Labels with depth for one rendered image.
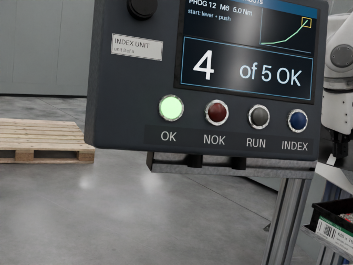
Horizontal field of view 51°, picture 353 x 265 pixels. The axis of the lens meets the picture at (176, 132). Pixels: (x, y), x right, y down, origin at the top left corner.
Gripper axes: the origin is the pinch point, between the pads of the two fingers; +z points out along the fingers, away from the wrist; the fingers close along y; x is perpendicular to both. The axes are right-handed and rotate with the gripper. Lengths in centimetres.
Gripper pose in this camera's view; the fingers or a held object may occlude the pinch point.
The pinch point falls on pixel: (340, 149)
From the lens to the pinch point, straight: 98.5
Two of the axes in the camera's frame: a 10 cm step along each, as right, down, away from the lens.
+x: -9.5, 2.1, -2.4
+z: 1.3, 9.4, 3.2
